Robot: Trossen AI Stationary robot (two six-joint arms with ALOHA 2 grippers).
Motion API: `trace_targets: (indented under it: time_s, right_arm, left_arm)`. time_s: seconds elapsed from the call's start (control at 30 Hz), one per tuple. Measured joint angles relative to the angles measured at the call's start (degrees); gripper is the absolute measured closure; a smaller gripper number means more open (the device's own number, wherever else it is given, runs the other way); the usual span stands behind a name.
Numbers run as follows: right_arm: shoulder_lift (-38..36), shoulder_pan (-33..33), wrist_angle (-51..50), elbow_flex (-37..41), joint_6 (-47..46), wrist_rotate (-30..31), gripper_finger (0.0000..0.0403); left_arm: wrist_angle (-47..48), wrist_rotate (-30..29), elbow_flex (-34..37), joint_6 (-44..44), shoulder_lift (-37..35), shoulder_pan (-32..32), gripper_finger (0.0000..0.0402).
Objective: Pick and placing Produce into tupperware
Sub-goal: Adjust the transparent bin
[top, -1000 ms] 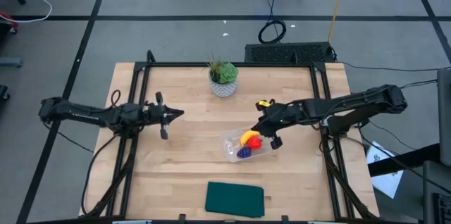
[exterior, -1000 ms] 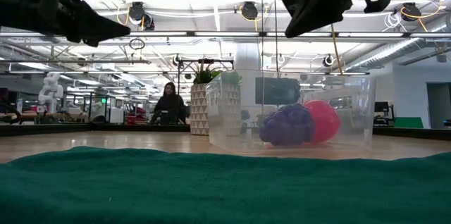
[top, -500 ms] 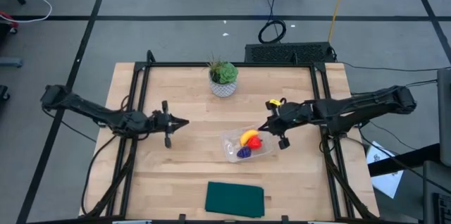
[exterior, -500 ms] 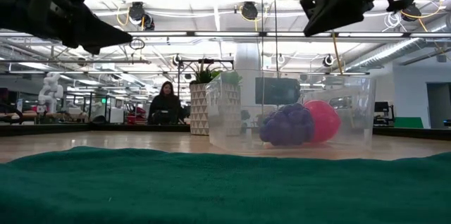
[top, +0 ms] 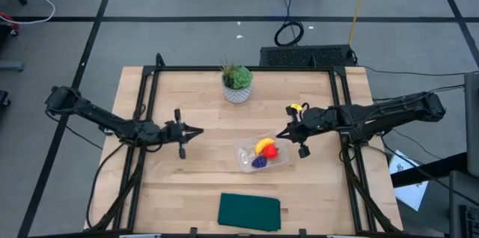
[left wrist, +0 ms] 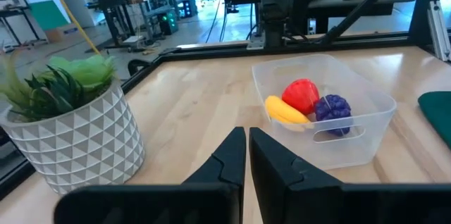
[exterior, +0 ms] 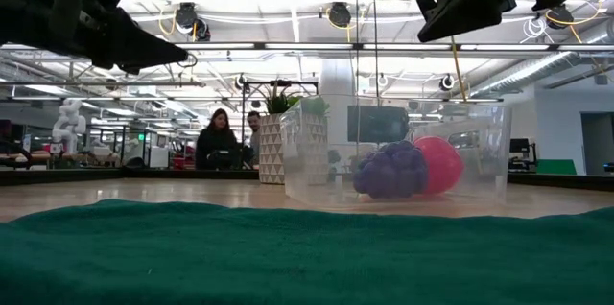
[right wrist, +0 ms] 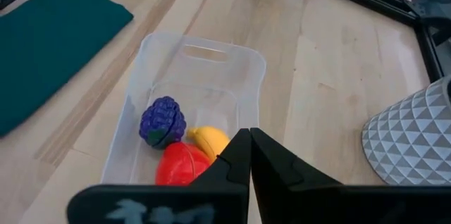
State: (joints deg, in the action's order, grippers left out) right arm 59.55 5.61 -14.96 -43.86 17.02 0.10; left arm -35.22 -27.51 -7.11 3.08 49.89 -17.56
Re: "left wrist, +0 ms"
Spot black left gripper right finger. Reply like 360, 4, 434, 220
249, 127, 451, 224

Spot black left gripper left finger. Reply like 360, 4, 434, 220
53, 127, 247, 224

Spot yellow toy banana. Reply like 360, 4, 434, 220
264, 95, 311, 126

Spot purple toy grapes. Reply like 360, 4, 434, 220
314, 94, 352, 137

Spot red toy bell pepper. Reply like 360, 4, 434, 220
281, 78, 321, 116

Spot clear plastic container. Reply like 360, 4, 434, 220
252, 54, 397, 171

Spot artificial plant in patterned pot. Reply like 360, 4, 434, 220
0, 53, 146, 196

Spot dark green cloth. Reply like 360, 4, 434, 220
418, 91, 451, 149

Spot computer tower with green lights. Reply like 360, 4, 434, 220
158, 11, 179, 35

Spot dark desk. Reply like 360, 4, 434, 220
308, 0, 416, 35

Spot wooden desk with black legs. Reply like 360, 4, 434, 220
86, 0, 198, 49

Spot silver aluminium extrusion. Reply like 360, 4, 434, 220
427, 0, 451, 62

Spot cardboard box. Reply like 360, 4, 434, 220
44, 23, 80, 44

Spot green board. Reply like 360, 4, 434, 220
30, 0, 70, 31

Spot black equipment cart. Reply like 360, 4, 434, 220
0, 0, 42, 47

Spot black aluminium table frame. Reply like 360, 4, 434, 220
0, 0, 451, 200

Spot yellow hanging cable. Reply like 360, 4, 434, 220
40, 0, 102, 56

